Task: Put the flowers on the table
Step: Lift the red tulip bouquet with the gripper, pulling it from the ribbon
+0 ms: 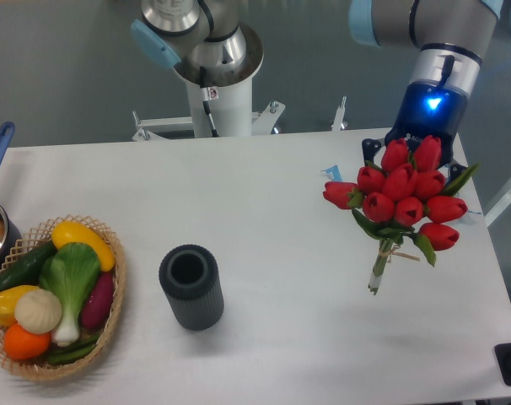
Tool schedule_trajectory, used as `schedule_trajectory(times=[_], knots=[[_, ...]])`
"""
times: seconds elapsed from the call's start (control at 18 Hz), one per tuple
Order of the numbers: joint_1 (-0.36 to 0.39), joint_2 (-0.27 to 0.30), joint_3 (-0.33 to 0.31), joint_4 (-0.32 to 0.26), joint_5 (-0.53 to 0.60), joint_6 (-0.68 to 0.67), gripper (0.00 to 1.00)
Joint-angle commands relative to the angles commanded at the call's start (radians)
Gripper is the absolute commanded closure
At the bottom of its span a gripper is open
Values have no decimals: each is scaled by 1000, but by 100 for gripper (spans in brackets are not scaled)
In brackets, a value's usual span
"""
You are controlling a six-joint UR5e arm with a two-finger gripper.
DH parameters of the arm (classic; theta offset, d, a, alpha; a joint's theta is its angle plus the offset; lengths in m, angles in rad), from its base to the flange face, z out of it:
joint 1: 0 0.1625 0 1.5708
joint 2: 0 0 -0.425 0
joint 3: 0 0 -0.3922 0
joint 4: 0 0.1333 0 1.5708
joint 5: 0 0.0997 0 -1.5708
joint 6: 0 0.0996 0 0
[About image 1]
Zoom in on white frame bar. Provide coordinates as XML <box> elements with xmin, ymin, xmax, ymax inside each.
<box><xmin>484</xmin><ymin>176</ymin><xmax>511</xmax><ymax>227</ymax></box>

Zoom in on green bok choy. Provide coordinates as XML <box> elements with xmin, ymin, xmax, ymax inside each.
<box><xmin>39</xmin><ymin>242</ymin><xmax>100</xmax><ymax>348</ymax></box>

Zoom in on orange fruit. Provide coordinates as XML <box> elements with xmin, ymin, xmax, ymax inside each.
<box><xmin>3</xmin><ymin>324</ymin><xmax>51</xmax><ymax>360</ymax></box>

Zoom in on dark green cucumber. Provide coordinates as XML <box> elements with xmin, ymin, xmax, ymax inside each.
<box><xmin>0</xmin><ymin>240</ymin><xmax>57</xmax><ymax>292</ymax></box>

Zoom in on small blue tape piece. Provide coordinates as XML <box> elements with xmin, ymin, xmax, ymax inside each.
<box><xmin>320</xmin><ymin>165</ymin><xmax>342</xmax><ymax>182</ymax></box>

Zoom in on purple sweet potato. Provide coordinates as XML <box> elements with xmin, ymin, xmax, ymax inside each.
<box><xmin>80</xmin><ymin>272</ymin><xmax>115</xmax><ymax>330</ymax></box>

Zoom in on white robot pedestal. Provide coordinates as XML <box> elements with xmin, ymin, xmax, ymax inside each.
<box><xmin>131</xmin><ymin>23</ymin><xmax>349</xmax><ymax>142</ymax></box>

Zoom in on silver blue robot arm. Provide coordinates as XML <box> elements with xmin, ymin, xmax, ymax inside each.
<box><xmin>131</xmin><ymin>1</ymin><xmax>502</xmax><ymax>180</ymax></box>

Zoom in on green bean pods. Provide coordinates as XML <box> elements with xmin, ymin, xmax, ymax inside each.
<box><xmin>46</xmin><ymin>334</ymin><xmax>99</xmax><ymax>366</ymax></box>

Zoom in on cream garlic bulb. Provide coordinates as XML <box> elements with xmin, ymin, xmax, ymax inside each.
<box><xmin>14</xmin><ymin>289</ymin><xmax>62</xmax><ymax>334</ymax></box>

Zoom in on red tulip bouquet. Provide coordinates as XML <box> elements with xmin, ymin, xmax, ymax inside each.
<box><xmin>322</xmin><ymin>135</ymin><xmax>469</xmax><ymax>294</ymax></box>

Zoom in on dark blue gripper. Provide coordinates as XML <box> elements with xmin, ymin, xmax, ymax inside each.
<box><xmin>361</xmin><ymin>82</ymin><xmax>469</xmax><ymax>184</ymax></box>

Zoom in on dark grey ribbed vase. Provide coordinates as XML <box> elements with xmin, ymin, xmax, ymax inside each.
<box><xmin>159</xmin><ymin>245</ymin><xmax>224</xmax><ymax>331</ymax></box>

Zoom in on yellow bell pepper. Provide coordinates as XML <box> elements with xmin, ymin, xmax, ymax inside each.
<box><xmin>0</xmin><ymin>285</ymin><xmax>39</xmax><ymax>327</ymax></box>

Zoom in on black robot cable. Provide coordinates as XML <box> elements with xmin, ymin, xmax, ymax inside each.
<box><xmin>198</xmin><ymin>66</ymin><xmax>220</xmax><ymax>138</ymax></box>

